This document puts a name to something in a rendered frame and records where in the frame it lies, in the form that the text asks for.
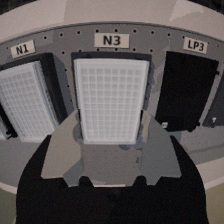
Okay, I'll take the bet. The grey flat base plate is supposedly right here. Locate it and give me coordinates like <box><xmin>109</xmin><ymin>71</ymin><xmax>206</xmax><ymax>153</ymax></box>
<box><xmin>0</xmin><ymin>21</ymin><xmax>224</xmax><ymax>188</ymax></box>

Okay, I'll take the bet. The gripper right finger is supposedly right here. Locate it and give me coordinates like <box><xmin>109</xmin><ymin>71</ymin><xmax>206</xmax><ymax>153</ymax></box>
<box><xmin>138</xmin><ymin>109</ymin><xmax>209</xmax><ymax>224</ymax></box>

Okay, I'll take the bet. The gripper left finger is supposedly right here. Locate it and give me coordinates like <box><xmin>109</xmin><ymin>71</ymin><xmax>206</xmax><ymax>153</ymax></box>
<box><xmin>15</xmin><ymin>108</ymin><xmax>85</xmax><ymax>224</ymax></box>

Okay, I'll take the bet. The white rectangular plate lid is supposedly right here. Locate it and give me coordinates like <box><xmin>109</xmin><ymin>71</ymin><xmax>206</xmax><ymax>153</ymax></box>
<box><xmin>0</xmin><ymin>62</ymin><xmax>57</xmax><ymax>143</ymax></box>
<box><xmin>0</xmin><ymin>124</ymin><xmax>9</xmax><ymax>140</ymax></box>

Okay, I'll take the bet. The white operator button panel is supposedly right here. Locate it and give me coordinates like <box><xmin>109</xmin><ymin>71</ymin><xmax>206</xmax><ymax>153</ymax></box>
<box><xmin>188</xmin><ymin>146</ymin><xmax>224</xmax><ymax>184</ymax></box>

